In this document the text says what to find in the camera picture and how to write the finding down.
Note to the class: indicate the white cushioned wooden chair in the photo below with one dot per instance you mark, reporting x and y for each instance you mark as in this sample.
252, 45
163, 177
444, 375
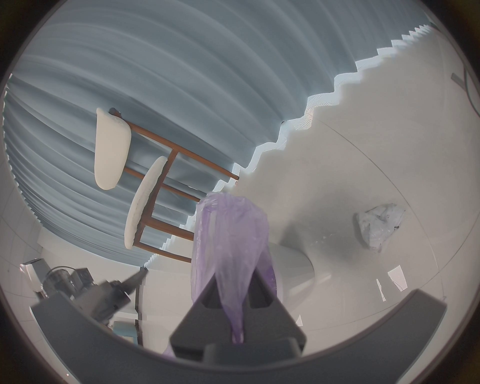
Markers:
108, 150

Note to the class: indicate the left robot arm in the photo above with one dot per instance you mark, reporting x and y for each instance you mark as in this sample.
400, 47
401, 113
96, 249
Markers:
56, 281

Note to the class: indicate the pale blue curtain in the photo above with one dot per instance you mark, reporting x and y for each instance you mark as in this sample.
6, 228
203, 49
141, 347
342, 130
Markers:
225, 75

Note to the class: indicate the purple plastic bag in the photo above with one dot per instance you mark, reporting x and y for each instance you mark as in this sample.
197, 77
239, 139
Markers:
232, 232

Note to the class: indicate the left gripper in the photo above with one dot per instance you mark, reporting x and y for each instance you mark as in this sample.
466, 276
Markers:
105, 300

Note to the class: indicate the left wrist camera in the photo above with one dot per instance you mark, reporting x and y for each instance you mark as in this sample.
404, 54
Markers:
82, 277

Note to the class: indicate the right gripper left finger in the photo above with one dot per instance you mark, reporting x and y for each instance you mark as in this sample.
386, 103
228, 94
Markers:
195, 330

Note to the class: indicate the white trash bin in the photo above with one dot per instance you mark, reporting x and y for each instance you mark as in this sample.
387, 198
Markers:
296, 266

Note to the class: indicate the clear printed wrapper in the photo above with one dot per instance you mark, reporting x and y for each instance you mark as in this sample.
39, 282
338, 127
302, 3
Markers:
378, 225

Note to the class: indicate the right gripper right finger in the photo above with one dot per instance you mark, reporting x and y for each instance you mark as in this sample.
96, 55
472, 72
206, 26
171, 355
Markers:
273, 322

